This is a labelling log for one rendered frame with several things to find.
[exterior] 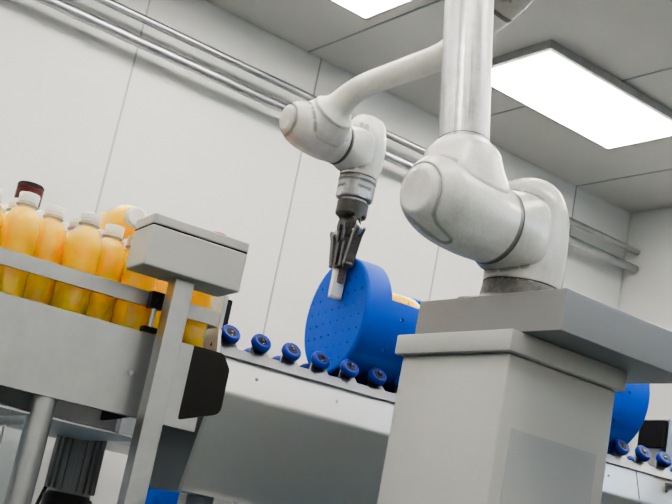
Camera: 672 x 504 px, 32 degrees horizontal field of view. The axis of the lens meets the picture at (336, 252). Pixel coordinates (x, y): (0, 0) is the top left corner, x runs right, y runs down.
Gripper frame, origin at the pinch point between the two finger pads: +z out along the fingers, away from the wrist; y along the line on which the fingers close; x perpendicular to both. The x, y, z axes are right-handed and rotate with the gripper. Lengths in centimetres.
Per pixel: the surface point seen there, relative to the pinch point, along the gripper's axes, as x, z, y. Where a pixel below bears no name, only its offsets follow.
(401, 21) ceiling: 156, -224, -277
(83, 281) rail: -64, 20, 19
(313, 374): -6.4, 23.5, 9.4
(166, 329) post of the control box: -49, 26, 29
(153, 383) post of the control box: -49, 37, 29
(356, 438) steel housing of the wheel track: 6.0, 34.8, 11.4
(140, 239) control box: -57, 11, 27
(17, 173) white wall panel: -7, -92, -338
